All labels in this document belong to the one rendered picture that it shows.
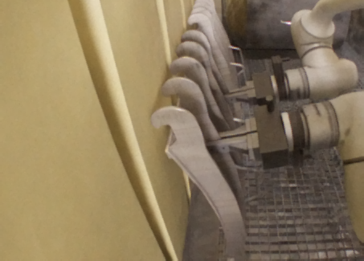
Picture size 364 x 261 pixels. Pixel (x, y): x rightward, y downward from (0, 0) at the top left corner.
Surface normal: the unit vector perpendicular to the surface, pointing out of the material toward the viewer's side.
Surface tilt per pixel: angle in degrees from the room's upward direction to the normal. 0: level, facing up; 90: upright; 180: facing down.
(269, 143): 13
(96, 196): 90
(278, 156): 90
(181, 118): 90
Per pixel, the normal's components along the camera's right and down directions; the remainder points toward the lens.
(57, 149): 0.99, 0.00
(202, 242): -0.11, -0.76
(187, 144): -0.13, 0.65
